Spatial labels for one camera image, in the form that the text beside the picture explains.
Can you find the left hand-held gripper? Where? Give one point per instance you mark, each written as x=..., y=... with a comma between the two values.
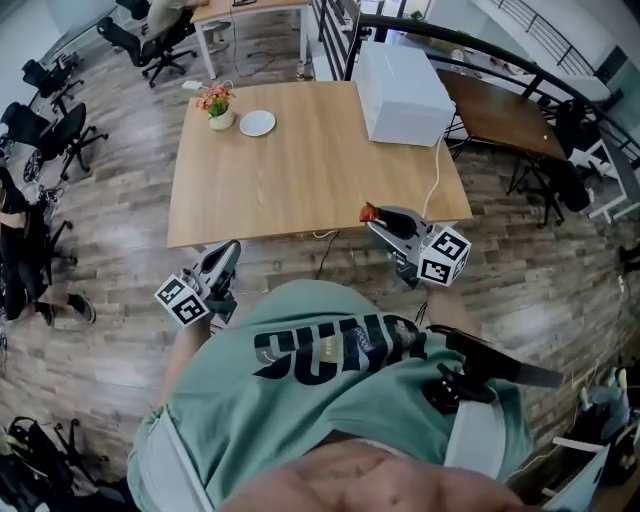
x=185, y=305

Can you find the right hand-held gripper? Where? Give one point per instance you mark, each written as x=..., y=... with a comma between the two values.
x=442, y=260

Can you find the small red object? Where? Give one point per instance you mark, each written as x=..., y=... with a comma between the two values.
x=368, y=212

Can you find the white round plate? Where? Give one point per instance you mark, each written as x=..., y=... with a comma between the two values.
x=257, y=123

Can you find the person's right forearm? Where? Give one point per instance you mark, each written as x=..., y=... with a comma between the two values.
x=450, y=310

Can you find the person's left forearm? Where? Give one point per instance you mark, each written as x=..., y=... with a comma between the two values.
x=182, y=350

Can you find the white microwave oven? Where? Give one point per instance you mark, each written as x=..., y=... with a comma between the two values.
x=400, y=95

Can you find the dark wooden table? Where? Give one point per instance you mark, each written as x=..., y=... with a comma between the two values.
x=500, y=115

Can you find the flowers in white pot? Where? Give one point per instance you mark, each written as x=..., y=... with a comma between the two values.
x=217, y=107

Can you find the black chest-mounted device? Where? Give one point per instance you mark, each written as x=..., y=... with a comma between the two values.
x=480, y=365

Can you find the person's green t-shirt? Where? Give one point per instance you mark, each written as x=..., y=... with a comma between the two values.
x=320, y=400

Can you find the white power strip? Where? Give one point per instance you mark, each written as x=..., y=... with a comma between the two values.
x=191, y=85

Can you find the plastic bottle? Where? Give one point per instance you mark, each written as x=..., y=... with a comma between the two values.
x=300, y=70

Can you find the pile of floor equipment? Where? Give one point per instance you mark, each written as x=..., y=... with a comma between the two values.
x=40, y=175

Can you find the black metal railing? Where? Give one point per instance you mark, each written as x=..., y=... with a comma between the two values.
x=500, y=52

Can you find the white shelf unit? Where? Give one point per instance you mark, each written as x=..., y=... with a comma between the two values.
x=615, y=175

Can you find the white stool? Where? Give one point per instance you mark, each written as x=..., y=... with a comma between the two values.
x=218, y=30

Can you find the person's head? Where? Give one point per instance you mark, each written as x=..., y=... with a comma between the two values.
x=375, y=480

